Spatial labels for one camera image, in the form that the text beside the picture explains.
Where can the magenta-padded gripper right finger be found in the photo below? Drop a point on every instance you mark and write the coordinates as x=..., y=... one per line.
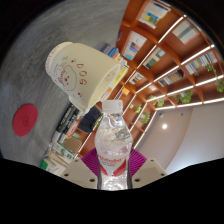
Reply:
x=148, y=171

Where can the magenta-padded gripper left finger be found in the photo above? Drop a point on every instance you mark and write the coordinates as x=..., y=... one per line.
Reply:
x=78, y=173

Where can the clear red-labelled water bottle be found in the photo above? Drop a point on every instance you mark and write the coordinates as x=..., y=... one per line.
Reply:
x=113, y=150

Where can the green-white cardboard box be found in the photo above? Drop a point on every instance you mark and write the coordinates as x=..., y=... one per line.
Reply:
x=50, y=166

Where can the recessed ceiling light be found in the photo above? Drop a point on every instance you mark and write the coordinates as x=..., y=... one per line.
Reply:
x=164, y=126

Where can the flat round red coaster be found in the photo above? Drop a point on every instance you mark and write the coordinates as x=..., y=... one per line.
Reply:
x=25, y=120

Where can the cream printed cup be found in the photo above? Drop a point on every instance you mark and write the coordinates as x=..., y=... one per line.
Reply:
x=83, y=73

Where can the stack of colourful books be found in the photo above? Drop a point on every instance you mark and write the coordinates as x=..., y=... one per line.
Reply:
x=115, y=52

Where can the wooden wall shelf unit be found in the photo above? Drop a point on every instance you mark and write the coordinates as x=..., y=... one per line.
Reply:
x=166, y=56

